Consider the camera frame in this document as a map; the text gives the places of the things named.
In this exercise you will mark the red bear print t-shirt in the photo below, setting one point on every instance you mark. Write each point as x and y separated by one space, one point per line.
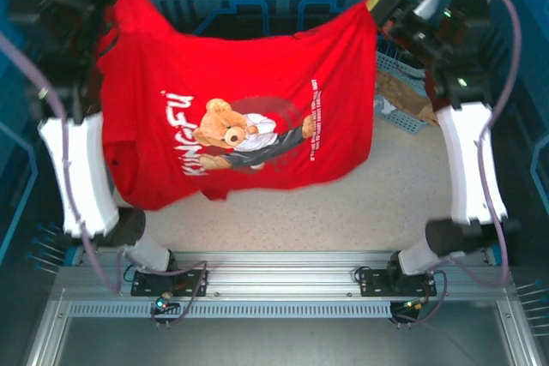
257 61

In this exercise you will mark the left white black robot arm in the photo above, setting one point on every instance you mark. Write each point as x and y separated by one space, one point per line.
81 169

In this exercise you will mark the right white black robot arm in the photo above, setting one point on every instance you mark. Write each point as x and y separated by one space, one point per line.
467 160

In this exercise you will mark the tan t-shirt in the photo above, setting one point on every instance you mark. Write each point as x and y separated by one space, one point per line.
407 96

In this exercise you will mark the light blue t-shirt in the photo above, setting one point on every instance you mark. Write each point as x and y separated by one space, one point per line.
382 105

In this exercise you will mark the light blue plastic basket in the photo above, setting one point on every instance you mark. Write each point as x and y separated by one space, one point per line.
403 124

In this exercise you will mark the small connector with orange plug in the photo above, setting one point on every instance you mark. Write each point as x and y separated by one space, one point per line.
412 305

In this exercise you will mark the small connector with green light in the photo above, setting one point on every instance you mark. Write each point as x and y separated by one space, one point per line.
162 302

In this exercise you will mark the grey metal bottom panel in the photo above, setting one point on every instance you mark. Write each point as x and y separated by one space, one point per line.
279 344

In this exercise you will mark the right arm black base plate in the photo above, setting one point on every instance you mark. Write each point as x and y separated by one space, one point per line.
373 284

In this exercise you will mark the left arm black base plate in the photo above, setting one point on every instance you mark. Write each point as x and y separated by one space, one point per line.
146 284

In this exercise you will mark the aluminium mounting rail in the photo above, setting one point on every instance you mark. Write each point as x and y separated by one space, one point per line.
279 276

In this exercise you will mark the aluminium lower frame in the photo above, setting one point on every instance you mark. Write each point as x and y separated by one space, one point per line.
45 336

